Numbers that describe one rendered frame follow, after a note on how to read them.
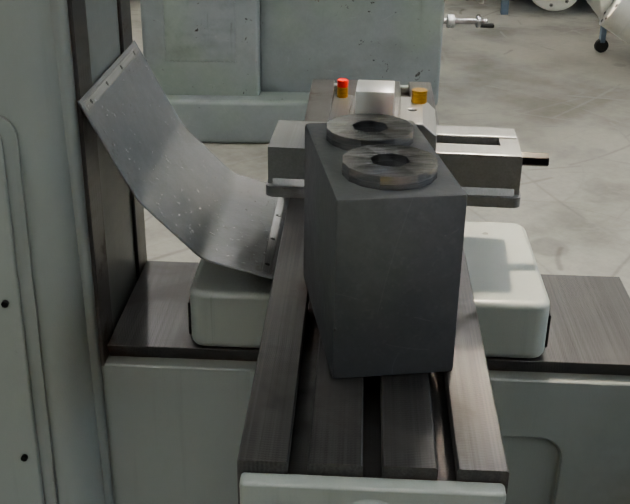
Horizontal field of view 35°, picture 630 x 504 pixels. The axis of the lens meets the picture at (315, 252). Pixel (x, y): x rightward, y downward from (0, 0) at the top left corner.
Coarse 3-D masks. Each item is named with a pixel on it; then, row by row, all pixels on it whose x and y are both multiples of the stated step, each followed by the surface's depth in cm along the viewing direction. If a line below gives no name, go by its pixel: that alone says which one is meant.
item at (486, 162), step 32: (352, 96) 143; (288, 128) 142; (448, 128) 143; (480, 128) 143; (512, 128) 143; (288, 160) 136; (448, 160) 134; (480, 160) 133; (512, 160) 133; (288, 192) 136; (480, 192) 134; (512, 192) 134
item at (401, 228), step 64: (320, 128) 105; (384, 128) 102; (320, 192) 97; (384, 192) 88; (448, 192) 89; (320, 256) 99; (384, 256) 90; (448, 256) 91; (320, 320) 101; (384, 320) 93; (448, 320) 94
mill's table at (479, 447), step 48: (432, 96) 182; (288, 240) 124; (288, 288) 112; (288, 336) 102; (480, 336) 103; (288, 384) 94; (336, 384) 94; (384, 384) 94; (432, 384) 99; (480, 384) 95; (288, 432) 87; (336, 432) 87; (384, 432) 87; (432, 432) 87; (480, 432) 88; (240, 480) 83; (288, 480) 83; (336, 480) 83; (384, 480) 83; (432, 480) 83; (480, 480) 83
